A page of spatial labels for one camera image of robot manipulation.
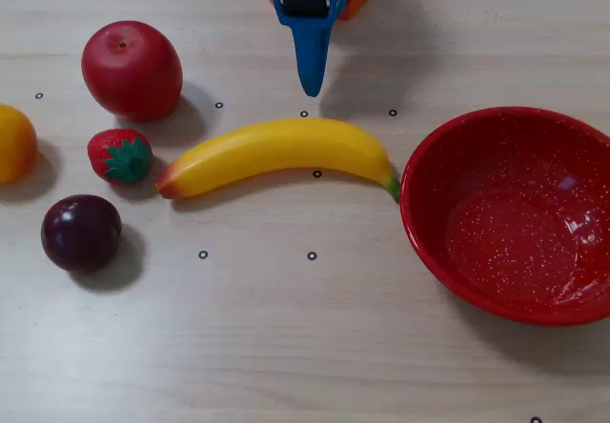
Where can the orange yellow toy peach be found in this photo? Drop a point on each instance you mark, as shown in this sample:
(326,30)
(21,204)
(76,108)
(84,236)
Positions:
(14,144)

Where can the red speckled bowl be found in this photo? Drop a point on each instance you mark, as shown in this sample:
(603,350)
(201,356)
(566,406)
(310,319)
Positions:
(505,223)

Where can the yellow toy banana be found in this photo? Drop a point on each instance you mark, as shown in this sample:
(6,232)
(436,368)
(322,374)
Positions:
(281,151)

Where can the red toy apple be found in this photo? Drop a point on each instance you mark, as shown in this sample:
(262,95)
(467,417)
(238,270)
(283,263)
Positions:
(131,70)

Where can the red toy strawberry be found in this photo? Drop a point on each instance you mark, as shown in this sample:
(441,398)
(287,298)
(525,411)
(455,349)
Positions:
(116,156)

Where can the dark purple toy plum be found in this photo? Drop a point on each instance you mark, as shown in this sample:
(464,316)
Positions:
(81,232)

